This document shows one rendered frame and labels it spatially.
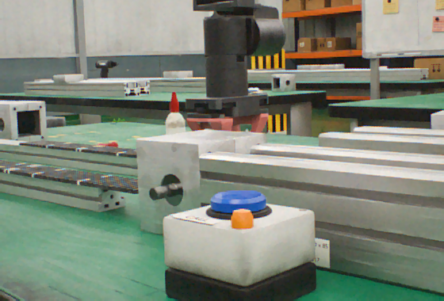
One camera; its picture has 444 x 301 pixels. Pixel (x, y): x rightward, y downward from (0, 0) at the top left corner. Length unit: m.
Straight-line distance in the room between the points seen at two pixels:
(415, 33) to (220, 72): 3.17
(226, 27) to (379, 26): 3.30
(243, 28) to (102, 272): 0.44
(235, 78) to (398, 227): 0.44
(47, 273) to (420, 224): 0.30
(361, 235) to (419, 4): 3.51
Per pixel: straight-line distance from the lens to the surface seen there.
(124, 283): 0.55
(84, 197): 0.85
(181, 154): 0.65
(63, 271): 0.60
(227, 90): 0.90
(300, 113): 3.67
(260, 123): 0.94
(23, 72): 12.50
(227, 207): 0.48
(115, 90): 3.91
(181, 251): 0.49
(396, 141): 0.73
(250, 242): 0.45
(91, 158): 1.14
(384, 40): 4.15
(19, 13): 12.54
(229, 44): 0.90
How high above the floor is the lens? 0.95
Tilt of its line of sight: 6 degrees down
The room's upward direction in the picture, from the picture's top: 2 degrees counter-clockwise
